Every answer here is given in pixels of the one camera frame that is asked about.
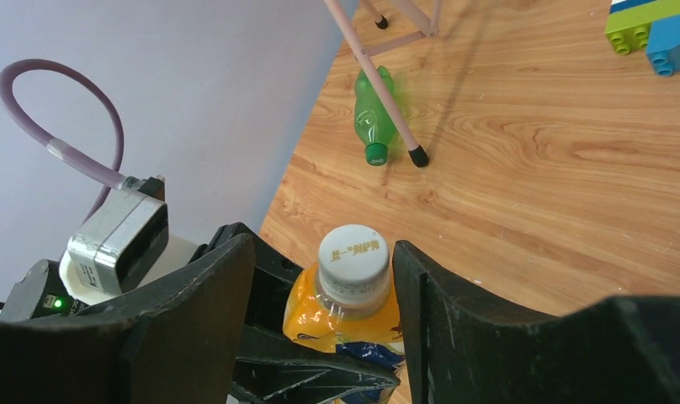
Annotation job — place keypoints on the yellow blue milk tea bottle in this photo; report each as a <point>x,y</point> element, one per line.
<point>345,303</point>

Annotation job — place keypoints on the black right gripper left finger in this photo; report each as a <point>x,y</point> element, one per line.
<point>173,340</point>

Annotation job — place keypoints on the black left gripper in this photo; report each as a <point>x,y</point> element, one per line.
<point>269,368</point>

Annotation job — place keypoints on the green plastic bottle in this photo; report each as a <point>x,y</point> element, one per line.
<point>372,123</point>

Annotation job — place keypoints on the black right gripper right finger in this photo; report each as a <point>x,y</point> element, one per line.
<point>465,344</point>

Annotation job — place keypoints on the coloured toy brick stack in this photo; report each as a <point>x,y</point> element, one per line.
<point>649,26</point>

